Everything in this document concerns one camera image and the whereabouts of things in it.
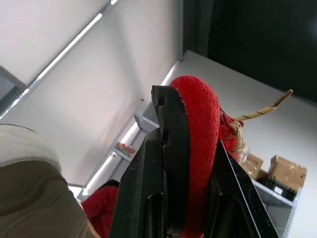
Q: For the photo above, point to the black plastic crate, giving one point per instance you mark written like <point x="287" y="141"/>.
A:
<point x="277" y="189"/>

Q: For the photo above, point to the cardboard box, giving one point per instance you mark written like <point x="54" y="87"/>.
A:
<point x="253" y="164"/>
<point x="288" y="172"/>

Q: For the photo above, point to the olive and grey shoe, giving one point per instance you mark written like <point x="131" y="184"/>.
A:
<point x="34" y="188"/>

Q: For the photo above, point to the red shoe with black sole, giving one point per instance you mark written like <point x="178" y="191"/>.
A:
<point x="198" y="119"/>

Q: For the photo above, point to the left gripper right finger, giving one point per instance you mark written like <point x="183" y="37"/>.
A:
<point x="237" y="208"/>

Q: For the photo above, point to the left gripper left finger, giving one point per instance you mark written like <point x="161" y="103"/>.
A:
<point x="138" y="188"/>

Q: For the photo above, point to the grey metal shelf rack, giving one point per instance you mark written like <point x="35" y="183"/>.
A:
<point x="282" y="218"/>

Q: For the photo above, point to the person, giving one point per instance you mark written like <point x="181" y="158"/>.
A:
<point x="101" y="205"/>

